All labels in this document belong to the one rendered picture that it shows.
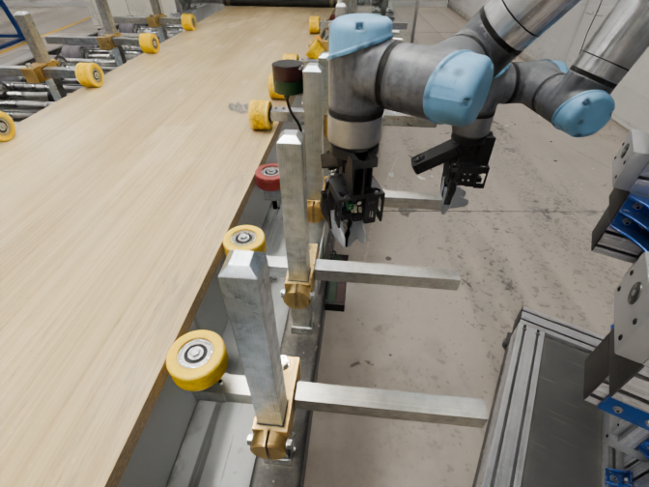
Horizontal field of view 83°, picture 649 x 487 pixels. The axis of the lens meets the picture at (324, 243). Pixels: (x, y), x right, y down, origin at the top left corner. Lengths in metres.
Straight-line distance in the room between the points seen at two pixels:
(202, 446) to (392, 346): 1.02
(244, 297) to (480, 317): 1.59
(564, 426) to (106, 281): 1.29
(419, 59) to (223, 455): 0.71
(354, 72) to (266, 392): 0.39
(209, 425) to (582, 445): 1.07
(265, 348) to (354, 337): 1.27
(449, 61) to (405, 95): 0.05
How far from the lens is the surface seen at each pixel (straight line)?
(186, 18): 2.47
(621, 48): 0.75
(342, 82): 0.48
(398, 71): 0.45
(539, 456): 1.36
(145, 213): 0.85
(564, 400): 1.49
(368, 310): 1.75
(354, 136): 0.50
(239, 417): 0.82
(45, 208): 0.98
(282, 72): 0.74
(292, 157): 0.53
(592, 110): 0.74
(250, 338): 0.39
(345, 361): 1.59
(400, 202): 0.91
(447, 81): 0.43
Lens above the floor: 1.36
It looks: 41 degrees down
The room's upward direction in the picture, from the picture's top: straight up
